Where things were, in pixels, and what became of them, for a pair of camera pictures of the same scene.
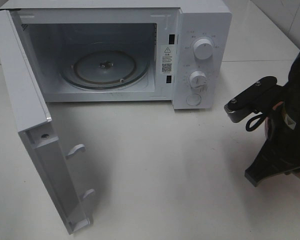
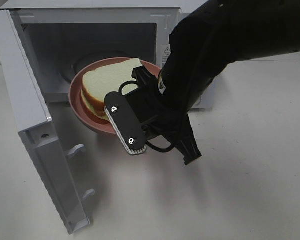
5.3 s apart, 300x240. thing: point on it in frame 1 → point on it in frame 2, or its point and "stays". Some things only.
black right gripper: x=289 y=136 → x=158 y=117
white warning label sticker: x=167 y=59 stays
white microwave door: x=51 y=156 stays
